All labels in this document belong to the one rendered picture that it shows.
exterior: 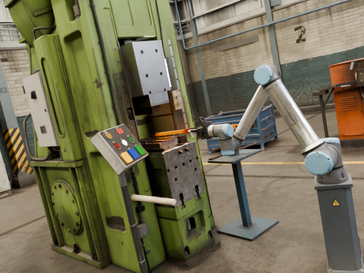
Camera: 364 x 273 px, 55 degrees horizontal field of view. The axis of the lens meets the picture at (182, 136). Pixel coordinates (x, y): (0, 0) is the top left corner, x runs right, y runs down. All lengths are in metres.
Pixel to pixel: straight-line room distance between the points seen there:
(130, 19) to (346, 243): 2.22
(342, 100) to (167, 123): 3.33
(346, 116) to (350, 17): 4.49
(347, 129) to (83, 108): 4.11
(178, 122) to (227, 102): 8.54
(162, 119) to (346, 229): 1.71
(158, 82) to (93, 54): 0.53
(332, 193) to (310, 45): 8.05
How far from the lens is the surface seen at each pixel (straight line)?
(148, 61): 2.74
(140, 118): 3.22
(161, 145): 2.72
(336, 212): 2.41
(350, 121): 5.80
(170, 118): 3.06
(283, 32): 10.47
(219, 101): 11.72
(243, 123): 2.44
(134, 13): 2.96
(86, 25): 2.68
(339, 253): 2.53
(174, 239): 2.93
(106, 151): 2.19
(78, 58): 2.92
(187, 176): 2.84
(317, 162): 2.14
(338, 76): 5.76
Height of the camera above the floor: 1.36
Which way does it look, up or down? 8 degrees down
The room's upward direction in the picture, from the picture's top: 12 degrees counter-clockwise
